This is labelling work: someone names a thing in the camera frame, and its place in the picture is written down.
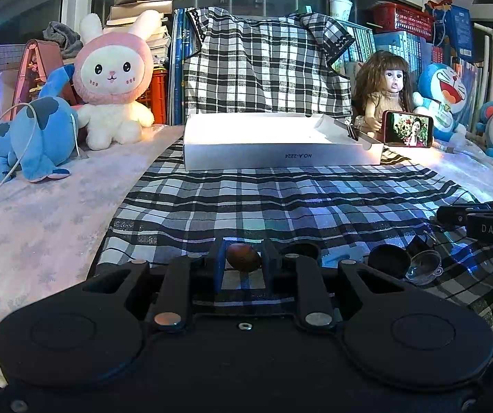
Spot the brown walnut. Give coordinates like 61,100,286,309
226,242,262,272

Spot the black round cap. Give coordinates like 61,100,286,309
367,244,411,280
280,242,321,263

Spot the light blue plastic lid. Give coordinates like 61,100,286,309
322,247,369,268

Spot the black white plaid cloth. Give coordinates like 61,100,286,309
97,141,493,330

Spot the red smartphone playing video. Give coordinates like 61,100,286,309
382,111,433,148

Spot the blue Doraemon plush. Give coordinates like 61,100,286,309
413,63,467,143

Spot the white cardboard box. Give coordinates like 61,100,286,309
184,113,384,171

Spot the brown haired doll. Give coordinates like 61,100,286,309
352,50,413,141

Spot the red crate behind bunny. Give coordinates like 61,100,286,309
138,67,168,124

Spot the blue gift box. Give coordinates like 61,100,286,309
424,0,474,63

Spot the blue spotted plush toy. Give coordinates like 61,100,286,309
0,64,78,183

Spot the plaid cloth over backrest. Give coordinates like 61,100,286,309
183,7,354,118

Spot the pink white bunny plush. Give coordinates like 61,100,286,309
73,13,155,150

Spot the red plastic basket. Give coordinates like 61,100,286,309
371,2,434,41

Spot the pink handbag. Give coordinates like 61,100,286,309
13,39,63,105

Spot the stack of books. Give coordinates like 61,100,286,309
103,0,184,66

